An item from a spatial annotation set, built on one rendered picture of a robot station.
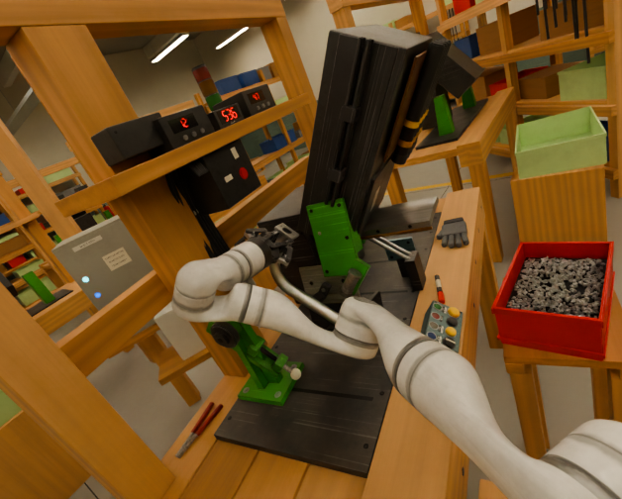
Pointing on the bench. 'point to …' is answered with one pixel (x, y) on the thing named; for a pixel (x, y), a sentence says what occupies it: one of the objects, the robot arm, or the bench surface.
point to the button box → (442, 325)
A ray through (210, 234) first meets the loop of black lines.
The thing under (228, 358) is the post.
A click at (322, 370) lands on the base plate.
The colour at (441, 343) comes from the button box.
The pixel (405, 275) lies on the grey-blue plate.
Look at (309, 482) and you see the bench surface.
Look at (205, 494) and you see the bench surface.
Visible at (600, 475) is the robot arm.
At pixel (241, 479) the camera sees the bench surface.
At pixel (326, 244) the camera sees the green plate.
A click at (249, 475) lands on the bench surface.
